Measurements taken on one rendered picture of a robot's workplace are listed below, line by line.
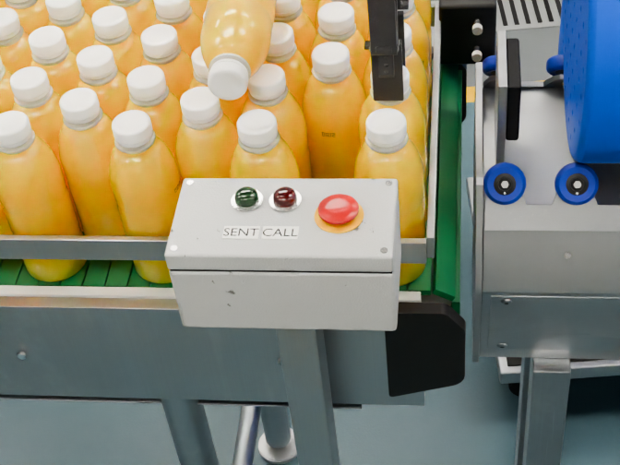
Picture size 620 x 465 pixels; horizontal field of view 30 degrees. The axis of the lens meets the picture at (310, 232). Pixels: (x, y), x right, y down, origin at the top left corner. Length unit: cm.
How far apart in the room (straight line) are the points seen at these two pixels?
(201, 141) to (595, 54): 39
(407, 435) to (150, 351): 98
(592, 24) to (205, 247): 41
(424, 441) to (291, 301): 119
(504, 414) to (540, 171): 98
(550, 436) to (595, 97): 63
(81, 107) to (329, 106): 25
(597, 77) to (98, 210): 53
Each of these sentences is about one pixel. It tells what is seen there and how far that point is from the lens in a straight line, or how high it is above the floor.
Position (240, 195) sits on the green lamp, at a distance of 104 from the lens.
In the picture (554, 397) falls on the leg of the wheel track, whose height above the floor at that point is 57.
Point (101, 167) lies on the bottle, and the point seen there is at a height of 104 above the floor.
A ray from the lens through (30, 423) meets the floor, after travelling 235.
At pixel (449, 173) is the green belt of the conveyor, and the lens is 136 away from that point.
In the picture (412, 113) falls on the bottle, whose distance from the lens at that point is 118.
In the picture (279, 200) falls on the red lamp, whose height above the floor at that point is 111.
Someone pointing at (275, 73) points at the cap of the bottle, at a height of 110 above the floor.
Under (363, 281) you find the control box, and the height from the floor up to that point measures 107.
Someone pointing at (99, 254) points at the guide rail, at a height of 96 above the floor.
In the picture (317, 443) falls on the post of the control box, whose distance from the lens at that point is 127.
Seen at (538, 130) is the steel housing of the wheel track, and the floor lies 93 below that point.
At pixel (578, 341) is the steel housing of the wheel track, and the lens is 148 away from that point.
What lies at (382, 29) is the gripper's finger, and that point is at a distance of 107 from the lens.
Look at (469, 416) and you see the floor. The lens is 223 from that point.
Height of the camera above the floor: 182
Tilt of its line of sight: 45 degrees down
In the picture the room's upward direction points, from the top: 7 degrees counter-clockwise
